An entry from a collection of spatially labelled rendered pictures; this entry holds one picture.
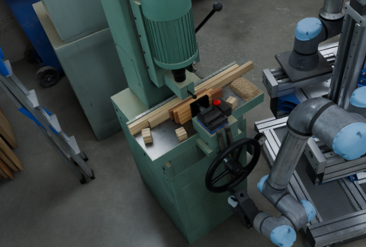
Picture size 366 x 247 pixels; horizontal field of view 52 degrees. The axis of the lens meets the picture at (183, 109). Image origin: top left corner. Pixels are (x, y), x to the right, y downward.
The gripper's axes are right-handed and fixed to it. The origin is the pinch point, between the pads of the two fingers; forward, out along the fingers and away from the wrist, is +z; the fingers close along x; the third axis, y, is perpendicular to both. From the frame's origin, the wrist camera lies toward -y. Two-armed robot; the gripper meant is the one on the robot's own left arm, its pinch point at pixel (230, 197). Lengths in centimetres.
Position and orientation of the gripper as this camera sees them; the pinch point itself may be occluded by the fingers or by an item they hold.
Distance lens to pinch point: 161.3
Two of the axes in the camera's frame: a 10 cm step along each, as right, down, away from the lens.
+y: 3.9, 8.7, 3.2
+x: 8.2, -4.8, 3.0
